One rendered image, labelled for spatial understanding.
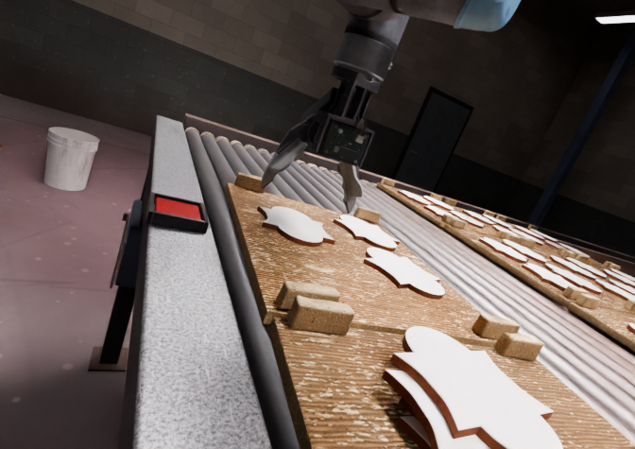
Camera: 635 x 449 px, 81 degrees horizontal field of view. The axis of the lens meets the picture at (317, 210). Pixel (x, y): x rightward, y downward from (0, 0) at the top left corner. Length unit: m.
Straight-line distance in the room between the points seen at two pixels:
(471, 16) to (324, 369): 0.33
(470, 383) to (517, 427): 0.04
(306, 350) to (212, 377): 0.08
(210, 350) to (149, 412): 0.07
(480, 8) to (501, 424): 0.33
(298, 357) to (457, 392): 0.12
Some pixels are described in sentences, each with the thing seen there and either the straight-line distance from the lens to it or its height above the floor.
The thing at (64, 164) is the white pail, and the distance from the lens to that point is 3.04.
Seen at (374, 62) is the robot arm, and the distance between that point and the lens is 0.53.
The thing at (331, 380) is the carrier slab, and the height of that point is 0.94.
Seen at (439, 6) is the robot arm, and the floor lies 1.25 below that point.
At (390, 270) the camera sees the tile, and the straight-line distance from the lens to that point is 0.56.
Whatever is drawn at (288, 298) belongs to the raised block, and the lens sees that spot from 0.36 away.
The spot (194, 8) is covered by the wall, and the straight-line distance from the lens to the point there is 5.50.
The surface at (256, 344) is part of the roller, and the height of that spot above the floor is 0.91.
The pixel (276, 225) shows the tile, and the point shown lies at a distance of 0.56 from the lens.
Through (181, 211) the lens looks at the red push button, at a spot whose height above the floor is 0.93.
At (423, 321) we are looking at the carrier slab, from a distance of 0.48.
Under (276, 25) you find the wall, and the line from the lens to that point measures 5.68.
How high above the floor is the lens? 1.12
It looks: 14 degrees down
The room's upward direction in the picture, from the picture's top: 21 degrees clockwise
